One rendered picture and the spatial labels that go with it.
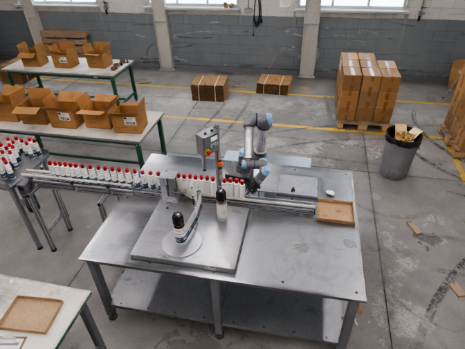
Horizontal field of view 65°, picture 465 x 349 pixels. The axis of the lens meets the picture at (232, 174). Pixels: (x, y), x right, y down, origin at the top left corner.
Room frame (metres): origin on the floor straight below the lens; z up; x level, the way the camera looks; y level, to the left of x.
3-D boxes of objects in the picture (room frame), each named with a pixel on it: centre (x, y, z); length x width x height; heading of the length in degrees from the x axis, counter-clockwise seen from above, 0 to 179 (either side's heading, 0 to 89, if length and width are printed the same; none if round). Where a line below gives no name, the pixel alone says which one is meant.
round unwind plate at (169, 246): (1.96, 0.41, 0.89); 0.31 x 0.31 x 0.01
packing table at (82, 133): (4.34, 2.05, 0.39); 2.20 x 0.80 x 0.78; 76
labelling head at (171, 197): (2.51, 0.54, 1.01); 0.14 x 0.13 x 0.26; 77
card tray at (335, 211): (2.29, -0.86, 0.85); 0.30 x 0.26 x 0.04; 77
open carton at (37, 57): (6.63, 3.51, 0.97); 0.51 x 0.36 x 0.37; 169
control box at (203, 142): (2.62, 0.20, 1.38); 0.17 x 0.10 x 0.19; 133
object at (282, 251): (2.39, 0.01, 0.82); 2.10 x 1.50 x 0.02; 77
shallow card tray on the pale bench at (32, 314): (1.43, 1.36, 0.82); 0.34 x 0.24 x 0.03; 82
